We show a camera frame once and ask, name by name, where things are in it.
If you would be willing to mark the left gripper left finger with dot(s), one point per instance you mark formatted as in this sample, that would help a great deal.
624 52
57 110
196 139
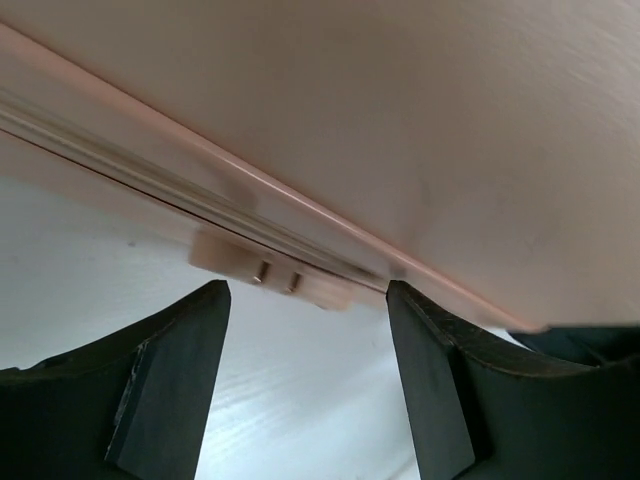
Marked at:
131 405

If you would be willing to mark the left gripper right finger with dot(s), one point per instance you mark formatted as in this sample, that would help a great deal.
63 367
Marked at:
562 404

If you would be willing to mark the pink hard-shell suitcase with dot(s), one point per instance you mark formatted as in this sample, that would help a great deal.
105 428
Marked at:
486 152

